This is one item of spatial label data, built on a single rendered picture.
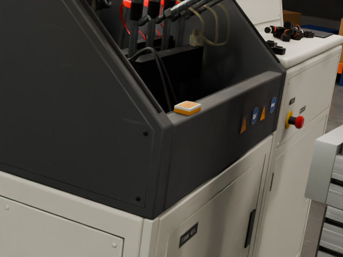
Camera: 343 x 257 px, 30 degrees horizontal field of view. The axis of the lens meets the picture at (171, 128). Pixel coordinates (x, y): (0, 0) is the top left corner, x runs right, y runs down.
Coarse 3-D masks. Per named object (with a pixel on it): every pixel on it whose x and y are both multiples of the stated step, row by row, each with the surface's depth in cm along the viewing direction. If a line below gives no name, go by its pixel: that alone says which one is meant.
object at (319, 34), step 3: (306, 30) 221; (309, 30) 222; (312, 30) 223; (315, 33) 216; (318, 33) 217; (321, 33) 218; (324, 33) 219; (327, 33) 220; (330, 33) 221; (315, 36) 209; (318, 36) 209; (321, 36) 210; (324, 36) 211; (327, 36) 212
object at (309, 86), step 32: (256, 0) 203; (320, 64) 196; (288, 96) 169; (320, 96) 208; (288, 128) 178; (320, 128) 222; (288, 160) 188; (288, 192) 199; (288, 224) 211; (256, 256) 179; (288, 256) 225
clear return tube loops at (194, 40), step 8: (176, 0) 146; (208, 8) 151; (224, 8) 157; (200, 16) 144; (216, 16) 151; (216, 24) 151; (192, 32) 158; (216, 32) 152; (192, 40) 151; (208, 40) 158; (216, 40) 153
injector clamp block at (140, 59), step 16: (128, 48) 147; (160, 48) 155; (176, 48) 155; (192, 48) 158; (144, 64) 136; (160, 64) 143; (176, 64) 150; (192, 64) 159; (144, 80) 137; (160, 80) 145; (176, 80) 153; (160, 96) 147; (176, 96) 155
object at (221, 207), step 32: (256, 160) 155; (192, 192) 121; (224, 192) 137; (256, 192) 162; (160, 224) 108; (192, 224) 123; (224, 224) 143; (256, 224) 170; (160, 256) 112; (192, 256) 128; (224, 256) 149
